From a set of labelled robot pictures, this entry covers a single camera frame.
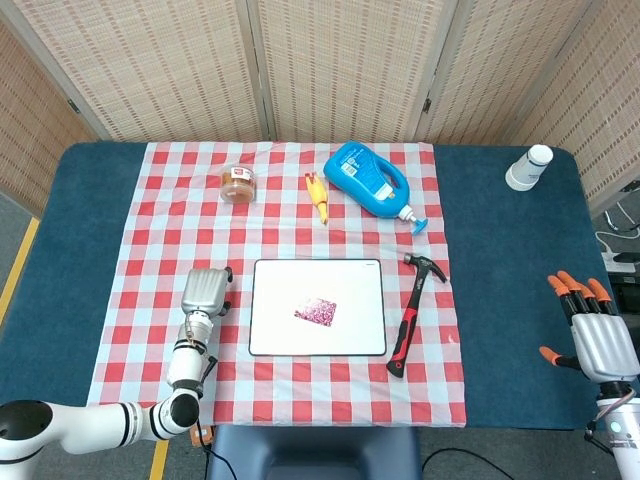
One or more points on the black screen hinge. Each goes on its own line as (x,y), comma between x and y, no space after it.
(427,105)
(74,106)

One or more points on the clear jar of orange snacks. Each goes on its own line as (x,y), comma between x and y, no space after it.
(238,186)

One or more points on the blue pump soap bottle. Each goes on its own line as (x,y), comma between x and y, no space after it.
(365,175)

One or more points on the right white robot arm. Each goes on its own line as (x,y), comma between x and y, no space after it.
(622,440)

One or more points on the dark blue table cover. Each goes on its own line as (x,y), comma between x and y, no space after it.
(500,250)

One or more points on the white power strip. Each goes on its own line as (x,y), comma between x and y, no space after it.
(612,260)

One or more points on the white paper cup stack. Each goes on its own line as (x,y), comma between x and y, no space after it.
(527,167)

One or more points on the left silver black-fingered robot hand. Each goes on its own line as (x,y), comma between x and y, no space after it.
(202,292)

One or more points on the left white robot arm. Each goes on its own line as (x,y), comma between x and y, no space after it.
(185,360)

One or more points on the yellow rubber chicken toy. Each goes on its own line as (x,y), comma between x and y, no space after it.
(318,195)

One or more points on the pink patterned packet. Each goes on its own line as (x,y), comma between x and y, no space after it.
(316,312)

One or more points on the white rectangular board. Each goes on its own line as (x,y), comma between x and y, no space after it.
(350,280)

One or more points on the bamboo folding screen panel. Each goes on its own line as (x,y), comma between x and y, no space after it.
(500,65)
(610,100)
(30,125)
(165,70)
(345,70)

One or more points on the red white checked tablecloth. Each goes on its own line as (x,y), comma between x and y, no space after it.
(175,240)

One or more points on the small orange box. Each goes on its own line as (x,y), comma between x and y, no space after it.
(202,437)

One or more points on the black box device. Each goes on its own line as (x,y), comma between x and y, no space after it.
(627,295)

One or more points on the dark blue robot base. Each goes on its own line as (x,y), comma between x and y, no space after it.
(315,455)

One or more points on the red black claw hammer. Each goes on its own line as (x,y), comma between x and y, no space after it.
(411,315)

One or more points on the right silver orange-tipped robot hand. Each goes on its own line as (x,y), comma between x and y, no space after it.
(605,342)

